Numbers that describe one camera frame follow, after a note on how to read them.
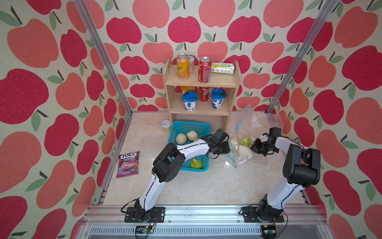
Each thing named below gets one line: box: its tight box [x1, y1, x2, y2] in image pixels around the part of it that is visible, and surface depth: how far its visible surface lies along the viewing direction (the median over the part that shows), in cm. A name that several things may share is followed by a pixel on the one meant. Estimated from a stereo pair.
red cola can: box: [197, 56, 212, 83], surface depth 71 cm
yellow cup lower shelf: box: [180, 85, 196, 96], surface depth 93 cm
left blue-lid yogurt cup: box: [181, 90, 198, 112], surface depth 90 cm
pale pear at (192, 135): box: [186, 129, 199, 141], surface depth 101 cm
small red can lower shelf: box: [198, 86, 210, 103], surface depth 94 cm
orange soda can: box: [176, 53, 190, 80], surface depth 74 cm
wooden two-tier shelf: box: [162, 58, 242, 132], surface depth 81 cm
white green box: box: [211, 62, 235, 75], surface depth 81 cm
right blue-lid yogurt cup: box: [210, 87, 228, 110], surface depth 90 cm
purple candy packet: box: [116, 150, 141, 179], surface depth 91 cm
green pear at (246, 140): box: [242, 135, 252, 147], surface depth 98 cm
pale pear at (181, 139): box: [176, 132, 187, 145], surface depth 100 cm
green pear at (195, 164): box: [190, 156, 203, 169], surface depth 88 cm
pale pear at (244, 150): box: [237, 144, 252, 157], surface depth 94 cm
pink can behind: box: [189, 55, 195, 73], surface depth 82 cm
